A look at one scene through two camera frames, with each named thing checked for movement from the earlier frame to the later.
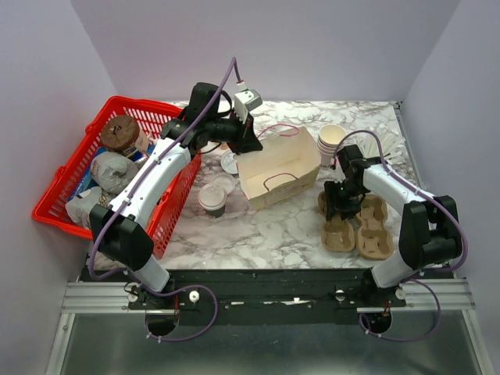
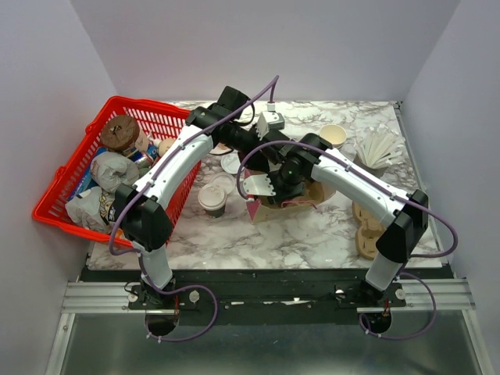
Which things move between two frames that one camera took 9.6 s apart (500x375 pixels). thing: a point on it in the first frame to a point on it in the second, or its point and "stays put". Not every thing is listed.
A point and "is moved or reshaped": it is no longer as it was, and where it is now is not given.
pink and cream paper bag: [287, 158] is moved or reshaped
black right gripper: [350, 208] to [282, 195]
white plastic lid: [229, 163] stays put
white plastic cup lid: [212, 196] stays put
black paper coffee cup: [216, 213] stays put
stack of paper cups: [329, 137] stays put
